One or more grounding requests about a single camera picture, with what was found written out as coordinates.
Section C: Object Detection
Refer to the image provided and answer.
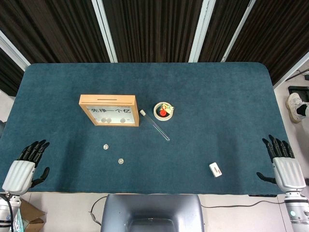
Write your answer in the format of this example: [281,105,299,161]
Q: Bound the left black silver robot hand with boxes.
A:
[1,139,51,195]

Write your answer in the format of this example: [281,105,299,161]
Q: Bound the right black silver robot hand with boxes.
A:
[256,134,307,193]

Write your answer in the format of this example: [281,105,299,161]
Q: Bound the black bar under table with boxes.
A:
[248,193,278,198]

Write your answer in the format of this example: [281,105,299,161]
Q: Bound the brown cardboard box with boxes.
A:
[18,198,46,232]

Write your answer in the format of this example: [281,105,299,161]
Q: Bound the teal plastic packet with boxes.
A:
[11,205,25,232]

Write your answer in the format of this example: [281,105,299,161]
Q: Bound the person leg with black sock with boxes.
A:
[296,102,309,116]

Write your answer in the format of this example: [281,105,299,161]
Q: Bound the white sneaker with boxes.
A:
[285,92,305,123]

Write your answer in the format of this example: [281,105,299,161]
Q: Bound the small white red box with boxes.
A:
[209,162,223,178]

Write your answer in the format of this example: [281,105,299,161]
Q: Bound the black floor tray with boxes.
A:
[288,86,309,100]

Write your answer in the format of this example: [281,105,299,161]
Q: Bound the teal table cloth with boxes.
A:
[0,62,292,194]

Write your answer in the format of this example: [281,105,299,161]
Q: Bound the beige masking tape roll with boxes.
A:
[153,101,174,121]

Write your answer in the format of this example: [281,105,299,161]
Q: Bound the yellow green candy wrapper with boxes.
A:
[161,103,175,114]

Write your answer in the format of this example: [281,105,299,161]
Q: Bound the glass test tube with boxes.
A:
[143,114,171,142]

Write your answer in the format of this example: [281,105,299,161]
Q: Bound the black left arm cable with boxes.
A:
[0,192,13,229]

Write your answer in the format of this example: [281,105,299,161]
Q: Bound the thin black floor cable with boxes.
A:
[200,200,290,209]

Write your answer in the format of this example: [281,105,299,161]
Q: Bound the black floor cable with plug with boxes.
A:
[89,195,108,227]

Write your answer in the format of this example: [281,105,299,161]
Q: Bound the white partition post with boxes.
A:
[273,57,309,87]
[0,30,31,72]
[91,0,118,63]
[220,0,257,62]
[188,0,217,63]

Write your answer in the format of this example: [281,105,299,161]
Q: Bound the wooden coin bank box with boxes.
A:
[79,94,140,127]

